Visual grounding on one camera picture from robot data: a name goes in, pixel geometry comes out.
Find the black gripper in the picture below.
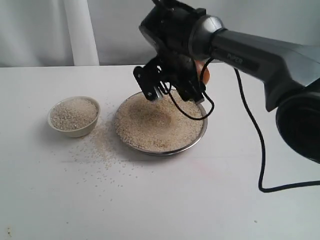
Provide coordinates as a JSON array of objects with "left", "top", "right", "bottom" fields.
[{"left": 133, "top": 0, "right": 207, "bottom": 103}]

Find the brown wooden cup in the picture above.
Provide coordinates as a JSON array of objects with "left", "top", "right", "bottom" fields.
[{"left": 194, "top": 60, "right": 210, "bottom": 85}]

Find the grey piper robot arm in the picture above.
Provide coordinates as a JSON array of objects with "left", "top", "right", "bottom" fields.
[{"left": 133, "top": 0, "right": 320, "bottom": 162}]

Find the rice in steel plate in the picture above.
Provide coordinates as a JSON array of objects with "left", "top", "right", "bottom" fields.
[{"left": 115, "top": 92, "right": 204, "bottom": 152}]

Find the small cream ceramic bowl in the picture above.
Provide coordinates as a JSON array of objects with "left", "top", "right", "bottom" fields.
[{"left": 47, "top": 96, "right": 101, "bottom": 138}]

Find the rice in small bowl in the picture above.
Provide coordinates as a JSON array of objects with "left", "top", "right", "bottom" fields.
[{"left": 50, "top": 98, "right": 98, "bottom": 131}]

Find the spilled rice on table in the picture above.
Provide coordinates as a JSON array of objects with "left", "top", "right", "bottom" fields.
[{"left": 42, "top": 106, "right": 150, "bottom": 204}]

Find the round steel plate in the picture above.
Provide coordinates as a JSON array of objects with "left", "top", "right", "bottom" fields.
[{"left": 113, "top": 90, "right": 209, "bottom": 156}]

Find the white backdrop cloth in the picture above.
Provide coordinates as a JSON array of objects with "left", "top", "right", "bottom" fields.
[{"left": 0, "top": 0, "right": 320, "bottom": 67}]

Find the black cable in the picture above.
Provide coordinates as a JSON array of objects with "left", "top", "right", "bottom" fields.
[{"left": 159, "top": 57, "right": 320, "bottom": 193}]

